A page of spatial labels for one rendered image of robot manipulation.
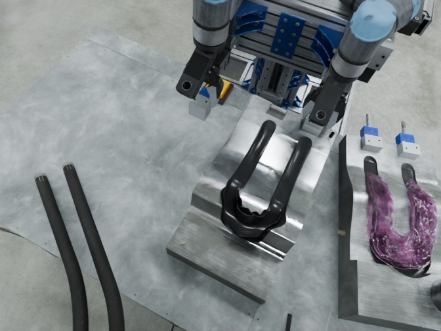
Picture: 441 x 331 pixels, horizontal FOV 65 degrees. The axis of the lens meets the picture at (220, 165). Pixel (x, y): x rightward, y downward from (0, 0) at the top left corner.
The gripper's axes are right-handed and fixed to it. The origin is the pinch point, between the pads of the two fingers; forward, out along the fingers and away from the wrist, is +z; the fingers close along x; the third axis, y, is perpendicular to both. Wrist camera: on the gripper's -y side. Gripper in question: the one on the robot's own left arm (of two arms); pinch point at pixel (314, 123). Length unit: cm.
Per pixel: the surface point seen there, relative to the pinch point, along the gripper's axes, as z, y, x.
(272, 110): 4.2, 1.4, 12.5
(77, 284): 2, -64, 31
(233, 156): 1.7, -19.7, 15.4
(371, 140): 2.3, 4.7, -16.6
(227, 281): 5.0, -48.0, 2.9
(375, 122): 91, 96, -39
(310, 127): -0.8, -2.3, 0.6
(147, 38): 90, 83, 117
